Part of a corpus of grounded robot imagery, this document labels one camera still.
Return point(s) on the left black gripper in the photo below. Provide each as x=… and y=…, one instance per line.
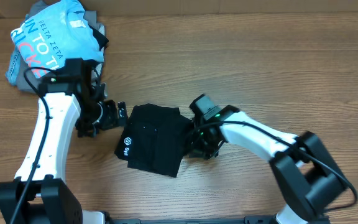
x=112, y=119

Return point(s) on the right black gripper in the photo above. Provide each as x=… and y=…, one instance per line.
x=196, y=150

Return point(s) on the black t-shirt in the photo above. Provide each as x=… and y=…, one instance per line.
x=153, y=140

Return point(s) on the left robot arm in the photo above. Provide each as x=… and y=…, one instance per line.
x=70, y=99

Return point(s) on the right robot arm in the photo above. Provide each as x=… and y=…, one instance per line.
x=307, y=175

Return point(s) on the grey folded garment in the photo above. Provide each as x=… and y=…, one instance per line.
x=21, y=83

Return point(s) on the black folded garment in pile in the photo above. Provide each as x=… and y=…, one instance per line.
x=100, y=38

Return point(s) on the light blue printed t-shirt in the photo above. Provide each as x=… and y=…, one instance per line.
x=55, y=34

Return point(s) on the blue denim garment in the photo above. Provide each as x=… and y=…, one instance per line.
x=14, y=66

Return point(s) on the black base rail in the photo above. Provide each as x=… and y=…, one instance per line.
x=191, y=221

